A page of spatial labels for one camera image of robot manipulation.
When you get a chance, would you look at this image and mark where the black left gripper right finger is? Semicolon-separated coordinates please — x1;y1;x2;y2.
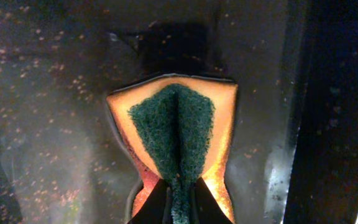
191;178;232;224

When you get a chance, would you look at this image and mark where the green and yellow sponge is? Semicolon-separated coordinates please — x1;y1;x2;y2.
106;75;238;223

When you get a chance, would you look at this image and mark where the black rectangular tray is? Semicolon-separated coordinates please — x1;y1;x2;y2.
0;1;358;223

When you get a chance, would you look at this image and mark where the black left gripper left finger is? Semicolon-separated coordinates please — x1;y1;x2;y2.
127;180;170;224

